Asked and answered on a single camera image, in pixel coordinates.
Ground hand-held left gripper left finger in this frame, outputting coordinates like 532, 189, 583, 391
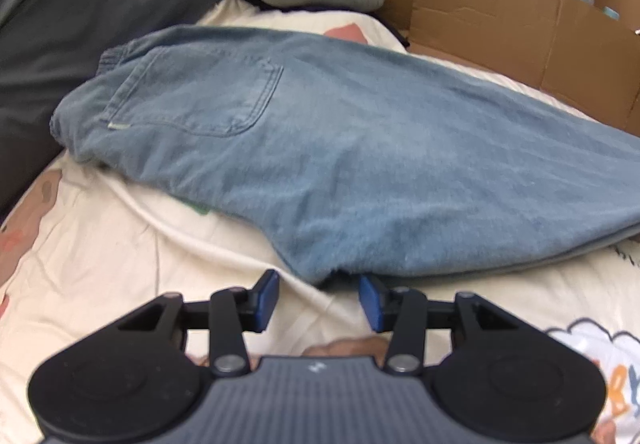
116, 269, 281, 376

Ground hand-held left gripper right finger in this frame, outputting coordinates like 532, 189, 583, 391
358, 274, 526, 376

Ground light blue jeans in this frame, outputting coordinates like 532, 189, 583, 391
50, 24, 640, 290

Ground cream bear print blanket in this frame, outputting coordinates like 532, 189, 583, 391
0, 0, 640, 444

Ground flat cardboard sheet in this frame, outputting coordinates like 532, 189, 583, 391
290, 0, 640, 140

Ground dark grey pillow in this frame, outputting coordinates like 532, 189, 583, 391
0, 0, 233, 225

